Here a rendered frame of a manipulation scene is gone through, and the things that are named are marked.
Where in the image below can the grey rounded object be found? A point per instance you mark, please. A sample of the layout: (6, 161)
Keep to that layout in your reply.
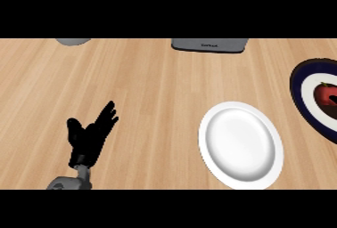
(73, 41)

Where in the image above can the white oval plate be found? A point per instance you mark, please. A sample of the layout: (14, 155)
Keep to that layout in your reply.
(240, 145)

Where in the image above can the dark blue rimmed plate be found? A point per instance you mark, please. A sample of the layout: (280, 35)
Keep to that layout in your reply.
(306, 89)

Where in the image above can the grey flat appliance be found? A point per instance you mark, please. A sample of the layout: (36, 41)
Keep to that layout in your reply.
(210, 45)

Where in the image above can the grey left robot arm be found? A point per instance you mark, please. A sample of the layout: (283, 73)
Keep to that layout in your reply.
(73, 181)

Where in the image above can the red bell pepper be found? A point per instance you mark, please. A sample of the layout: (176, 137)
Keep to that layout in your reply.
(324, 95)

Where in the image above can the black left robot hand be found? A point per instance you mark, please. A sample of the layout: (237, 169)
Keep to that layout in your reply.
(90, 139)

